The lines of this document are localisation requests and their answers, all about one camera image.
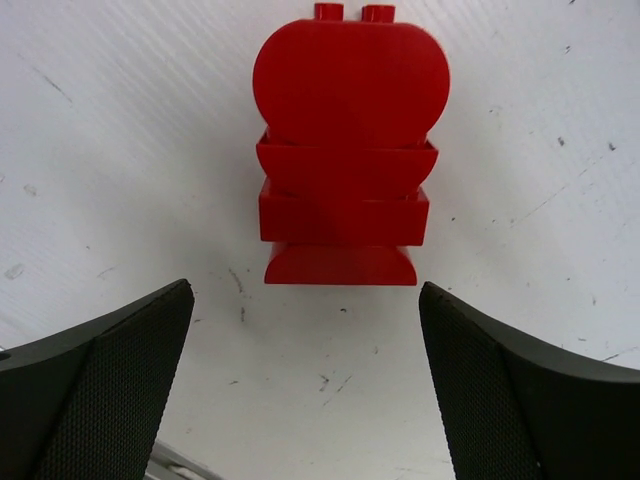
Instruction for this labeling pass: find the red lego block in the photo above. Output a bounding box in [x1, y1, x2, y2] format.
[252, 2, 451, 286]

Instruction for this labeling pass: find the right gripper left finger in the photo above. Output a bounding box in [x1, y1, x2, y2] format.
[1, 279, 194, 479]

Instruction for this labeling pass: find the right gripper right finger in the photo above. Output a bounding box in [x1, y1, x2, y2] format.
[419, 282, 639, 479]

